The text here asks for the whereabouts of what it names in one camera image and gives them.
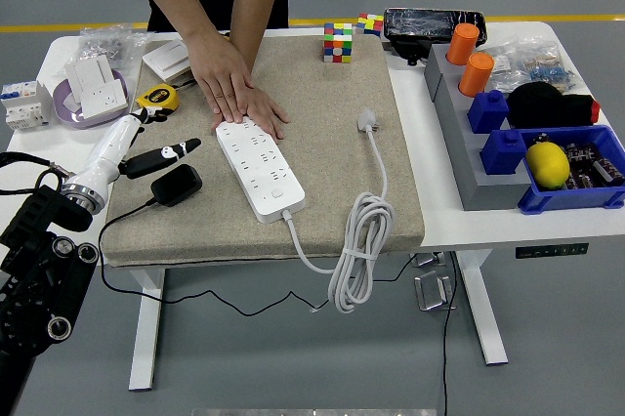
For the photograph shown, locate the person's left hand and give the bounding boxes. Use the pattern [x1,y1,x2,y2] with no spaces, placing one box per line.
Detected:
[246,82,290,144]

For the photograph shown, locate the person's right hand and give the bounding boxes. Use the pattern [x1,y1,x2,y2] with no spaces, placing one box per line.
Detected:
[185,34,254,133]

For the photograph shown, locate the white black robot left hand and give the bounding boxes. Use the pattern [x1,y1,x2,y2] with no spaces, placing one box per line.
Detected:
[72,104,203,202]

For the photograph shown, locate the white power strip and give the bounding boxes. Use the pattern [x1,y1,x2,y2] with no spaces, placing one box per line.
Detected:
[215,116,307,225]

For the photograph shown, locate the thin black adapter cord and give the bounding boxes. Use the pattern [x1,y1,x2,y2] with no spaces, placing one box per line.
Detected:
[98,196,329,317]

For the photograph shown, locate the black plug adapter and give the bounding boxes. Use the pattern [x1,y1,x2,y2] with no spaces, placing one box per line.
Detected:
[149,163,204,208]

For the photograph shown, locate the grey-brown mat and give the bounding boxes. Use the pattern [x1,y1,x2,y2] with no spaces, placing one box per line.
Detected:
[104,33,426,269]

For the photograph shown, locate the purple bowl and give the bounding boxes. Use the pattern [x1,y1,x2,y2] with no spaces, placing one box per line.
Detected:
[52,68,131,131]

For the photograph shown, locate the yellow tape measure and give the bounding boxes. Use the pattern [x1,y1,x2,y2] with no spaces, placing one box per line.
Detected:
[135,83,181,112]

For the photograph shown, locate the large Rubik's cube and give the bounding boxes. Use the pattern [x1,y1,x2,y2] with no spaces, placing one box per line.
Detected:
[321,21,354,64]

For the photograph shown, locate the white circuit breaker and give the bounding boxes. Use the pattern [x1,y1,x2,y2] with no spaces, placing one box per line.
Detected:
[0,80,54,133]

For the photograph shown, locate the clear bag of screws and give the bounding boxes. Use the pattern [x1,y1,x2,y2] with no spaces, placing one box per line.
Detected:
[77,26,150,70]

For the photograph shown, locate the small Rubik's cube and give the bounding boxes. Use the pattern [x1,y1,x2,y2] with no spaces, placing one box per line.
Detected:
[354,13,386,39]

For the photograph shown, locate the black plastic-wrapped box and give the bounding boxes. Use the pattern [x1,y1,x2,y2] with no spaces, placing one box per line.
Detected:
[383,7,488,67]

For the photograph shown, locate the orange cylinder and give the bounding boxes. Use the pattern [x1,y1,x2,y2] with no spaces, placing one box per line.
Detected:
[457,52,496,99]
[445,22,481,66]

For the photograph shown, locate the grey stepped block holder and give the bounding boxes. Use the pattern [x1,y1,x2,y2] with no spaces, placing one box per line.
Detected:
[423,42,533,212]

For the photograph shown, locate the blue plastic block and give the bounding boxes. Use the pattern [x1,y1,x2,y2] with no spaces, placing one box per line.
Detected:
[479,128,531,177]
[467,89,511,135]

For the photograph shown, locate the clear bag of components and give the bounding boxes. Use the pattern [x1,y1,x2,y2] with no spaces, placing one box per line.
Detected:
[480,37,582,95]

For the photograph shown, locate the black cloth with red piece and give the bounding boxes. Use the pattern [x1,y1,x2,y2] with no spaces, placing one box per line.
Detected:
[506,81,601,130]

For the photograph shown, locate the yellow lemon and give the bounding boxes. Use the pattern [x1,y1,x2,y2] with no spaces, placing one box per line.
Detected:
[524,142,571,190]

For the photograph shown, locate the blue plastic bin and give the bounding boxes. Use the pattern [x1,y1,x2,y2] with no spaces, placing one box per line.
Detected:
[517,124,625,216]

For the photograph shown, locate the black table control panel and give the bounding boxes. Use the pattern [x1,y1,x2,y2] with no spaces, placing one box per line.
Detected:
[515,242,590,260]

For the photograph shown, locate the dark cylindrical capacitors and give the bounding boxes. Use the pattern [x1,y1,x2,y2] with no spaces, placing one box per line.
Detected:
[561,141,625,191]

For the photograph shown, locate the white wall socket panel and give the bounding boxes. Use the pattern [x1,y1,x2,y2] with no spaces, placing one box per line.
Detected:
[77,81,126,119]

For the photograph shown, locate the white wall switch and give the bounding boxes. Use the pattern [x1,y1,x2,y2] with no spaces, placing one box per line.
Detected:
[142,39,192,83]

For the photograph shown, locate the white blank wall panel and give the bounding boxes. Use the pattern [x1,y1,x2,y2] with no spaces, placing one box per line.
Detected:
[63,54,116,95]

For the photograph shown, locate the white power strip cord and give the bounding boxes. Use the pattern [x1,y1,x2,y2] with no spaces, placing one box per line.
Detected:
[281,107,396,313]

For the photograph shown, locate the silver metal bracket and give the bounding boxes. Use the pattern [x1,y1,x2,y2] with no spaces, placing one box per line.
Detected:
[413,270,458,312]
[409,252,446,269]

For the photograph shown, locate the black floor cable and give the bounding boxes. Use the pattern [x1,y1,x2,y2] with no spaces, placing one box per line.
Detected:
[440,250,461,416]

